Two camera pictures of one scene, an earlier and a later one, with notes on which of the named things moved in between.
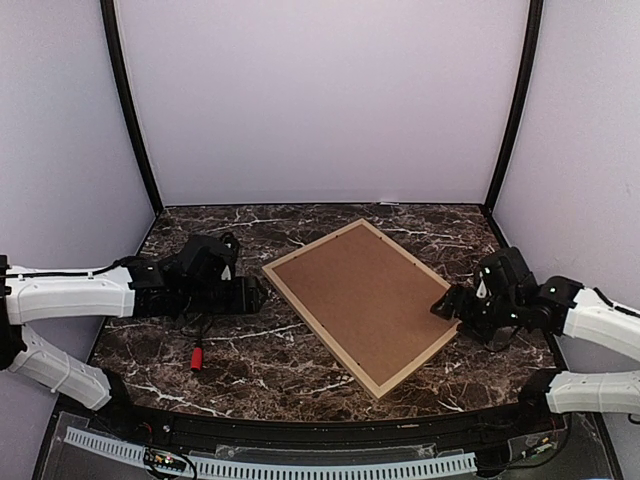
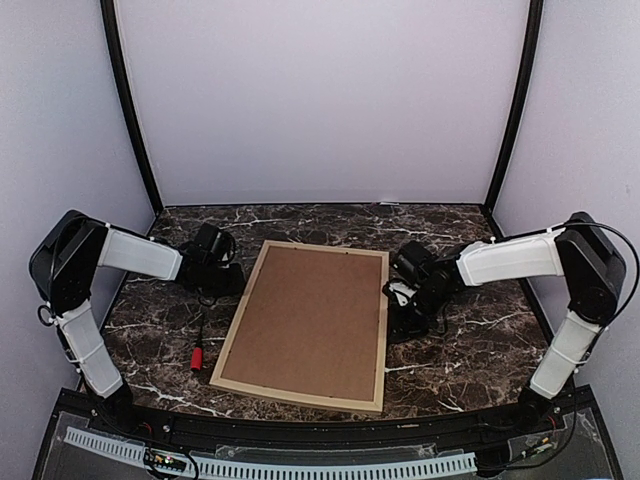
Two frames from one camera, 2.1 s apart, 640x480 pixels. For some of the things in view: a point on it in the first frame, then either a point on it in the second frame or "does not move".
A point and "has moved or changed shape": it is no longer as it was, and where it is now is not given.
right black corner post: [532, 42] does not move
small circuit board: [164, 459] does not move
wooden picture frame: [369, 300] has moved or changed shape
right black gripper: [452, 297] → [404, 329]
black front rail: [542, 416] does not move
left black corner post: [110, 16] does not move
